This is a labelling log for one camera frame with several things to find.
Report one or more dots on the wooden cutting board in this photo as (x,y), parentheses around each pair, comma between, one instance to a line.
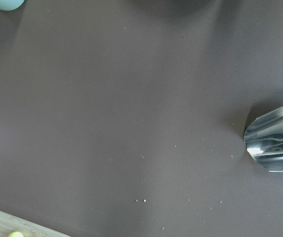
(10,223)

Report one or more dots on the metal ice scoop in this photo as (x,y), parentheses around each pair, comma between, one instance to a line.
(263,140)

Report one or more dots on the lemon half slice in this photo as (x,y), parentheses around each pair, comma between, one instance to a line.
(16,234)

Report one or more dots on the green plastic cup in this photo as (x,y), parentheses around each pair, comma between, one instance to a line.
(9,5)

